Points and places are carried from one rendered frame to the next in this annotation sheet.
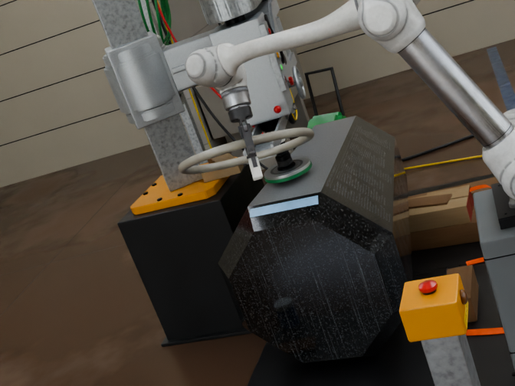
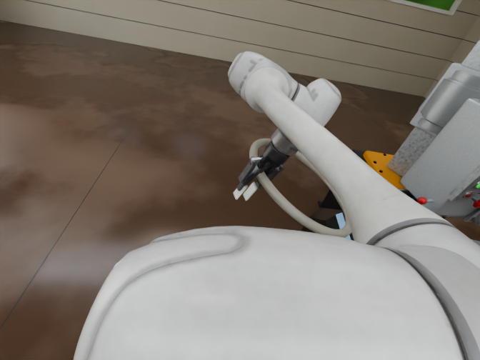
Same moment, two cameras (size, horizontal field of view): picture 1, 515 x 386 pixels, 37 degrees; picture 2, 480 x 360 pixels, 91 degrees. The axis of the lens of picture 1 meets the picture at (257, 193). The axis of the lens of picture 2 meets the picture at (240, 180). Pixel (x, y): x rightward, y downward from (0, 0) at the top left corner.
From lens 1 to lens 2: 2.16 m
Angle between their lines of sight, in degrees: 57
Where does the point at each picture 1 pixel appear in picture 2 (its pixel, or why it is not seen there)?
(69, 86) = not seen: outside the picture
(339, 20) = (356, 203)
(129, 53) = (463, 76)
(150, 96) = (435, 113)
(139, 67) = (453, 90)
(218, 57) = (249, 76)
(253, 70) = (453, 160)
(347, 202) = not seen: hidden behind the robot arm
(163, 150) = (408, 146)
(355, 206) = not seen: hidden behind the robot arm
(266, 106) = (426, 190)
